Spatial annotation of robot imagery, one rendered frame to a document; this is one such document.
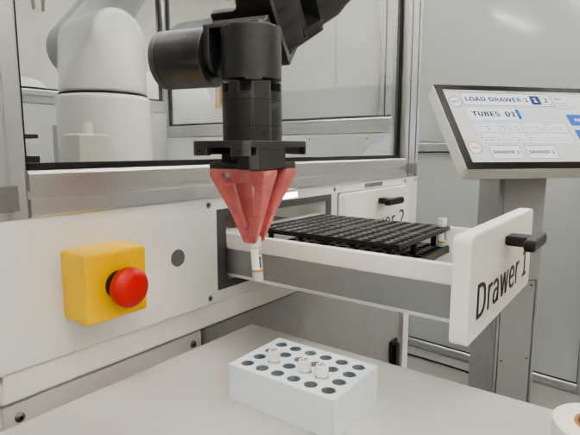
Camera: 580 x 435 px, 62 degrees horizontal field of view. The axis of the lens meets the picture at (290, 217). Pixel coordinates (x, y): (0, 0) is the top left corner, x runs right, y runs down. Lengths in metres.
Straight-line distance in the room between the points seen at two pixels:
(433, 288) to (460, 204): 1.89
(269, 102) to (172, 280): 0.28
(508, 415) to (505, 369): 1.16
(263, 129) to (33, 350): 0.31
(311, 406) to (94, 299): 0.23
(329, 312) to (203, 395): 0.48
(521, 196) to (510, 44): 0.97
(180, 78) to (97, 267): 0.20
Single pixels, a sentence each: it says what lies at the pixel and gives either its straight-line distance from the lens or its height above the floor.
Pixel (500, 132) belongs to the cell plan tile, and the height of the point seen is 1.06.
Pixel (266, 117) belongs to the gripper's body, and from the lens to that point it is 0.45.
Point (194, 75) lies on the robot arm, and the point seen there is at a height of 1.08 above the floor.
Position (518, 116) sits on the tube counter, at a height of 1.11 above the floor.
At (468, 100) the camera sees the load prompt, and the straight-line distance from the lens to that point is 1.52.
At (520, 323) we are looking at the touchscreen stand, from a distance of 1.66.
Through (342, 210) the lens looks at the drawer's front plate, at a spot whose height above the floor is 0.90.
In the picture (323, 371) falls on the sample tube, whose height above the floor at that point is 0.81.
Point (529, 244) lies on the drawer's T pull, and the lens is 0.59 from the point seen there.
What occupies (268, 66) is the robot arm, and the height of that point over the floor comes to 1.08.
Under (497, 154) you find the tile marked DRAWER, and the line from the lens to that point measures 1.41.
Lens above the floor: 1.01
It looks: 8 degrees down
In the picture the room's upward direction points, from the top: straight up
